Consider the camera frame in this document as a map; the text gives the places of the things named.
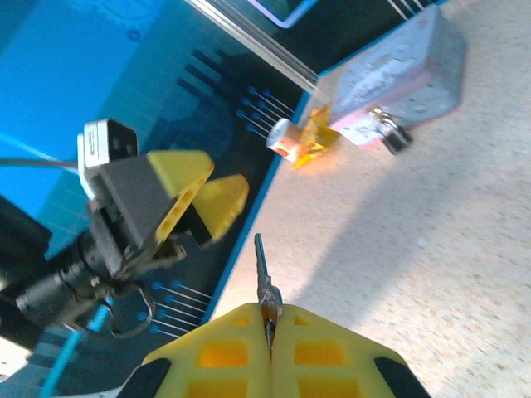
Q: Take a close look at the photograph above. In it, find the silver metal key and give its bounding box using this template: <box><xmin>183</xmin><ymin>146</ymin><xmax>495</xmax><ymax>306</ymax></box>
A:
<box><xmin>253</xmin><ymin>232</ymin><xmax>285</xmax><ymax>358</ymax></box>

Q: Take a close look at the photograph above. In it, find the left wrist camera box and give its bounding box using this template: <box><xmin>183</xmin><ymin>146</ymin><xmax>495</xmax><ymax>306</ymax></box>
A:
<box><xmin>77</xmin><ymin>118</ymin><xmax>139</xmax><ymax>184</ymax></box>

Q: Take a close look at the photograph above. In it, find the black padlock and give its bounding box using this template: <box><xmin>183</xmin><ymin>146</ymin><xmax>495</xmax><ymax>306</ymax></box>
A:
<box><xmin>368</xmin><ymin>105</ymin><xmax>415</xmax><ymax>156</ymax></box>

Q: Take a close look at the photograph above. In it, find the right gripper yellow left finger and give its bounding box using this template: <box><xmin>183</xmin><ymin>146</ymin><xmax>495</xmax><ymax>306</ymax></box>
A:
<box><xmin>119</xmin><ymin>302</ymin><xmax>274</xmax><ymax>398</ymax></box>

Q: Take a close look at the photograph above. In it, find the silver foil pouch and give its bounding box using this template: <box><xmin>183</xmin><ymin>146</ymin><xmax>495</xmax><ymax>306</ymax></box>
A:
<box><xmin>329</xmin><ymin>4</ymin><xmax>469</xmax><ymax>149</ymax></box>

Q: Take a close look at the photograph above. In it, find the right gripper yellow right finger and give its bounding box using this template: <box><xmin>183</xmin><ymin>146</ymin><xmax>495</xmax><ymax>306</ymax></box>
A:
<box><xmin>271</xmin><ymin>304</ymin><xmax>432</xmax><ymax>398</ymax></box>

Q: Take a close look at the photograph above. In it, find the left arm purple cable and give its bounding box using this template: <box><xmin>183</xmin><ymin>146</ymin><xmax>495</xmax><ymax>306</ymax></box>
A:
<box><xmin>0</xmin><ymin>157</ymin><xmax>80</xmax><ymax>170</ymax></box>

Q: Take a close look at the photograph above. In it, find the aluminium frame post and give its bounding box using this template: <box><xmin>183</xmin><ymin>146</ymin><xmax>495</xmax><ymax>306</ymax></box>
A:
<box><xmin>184</xmin><ymin>0</ymin><xmax>334</xmax><ymax>103</ymax></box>

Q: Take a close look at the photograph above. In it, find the white yogurt cup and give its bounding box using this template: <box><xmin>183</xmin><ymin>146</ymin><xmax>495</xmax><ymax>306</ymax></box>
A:
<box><xmin>265</xmin><ymin>118</ymin><xmax>306</xmax><ymax>162</ymax></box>

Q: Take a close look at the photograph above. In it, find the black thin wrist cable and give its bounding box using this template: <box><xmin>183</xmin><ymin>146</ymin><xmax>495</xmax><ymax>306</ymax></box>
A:
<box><xmin>99</xmin><ymin>284</ymin><xmax>158</xmax><ymax>340</ymax></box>

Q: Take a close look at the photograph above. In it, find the yellow snack packet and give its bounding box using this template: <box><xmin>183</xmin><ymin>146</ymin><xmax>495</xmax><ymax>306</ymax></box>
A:
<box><xmin>290</xmin><ymin>102</ymin><xmax>339</xmax><ymax>171</ymax></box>

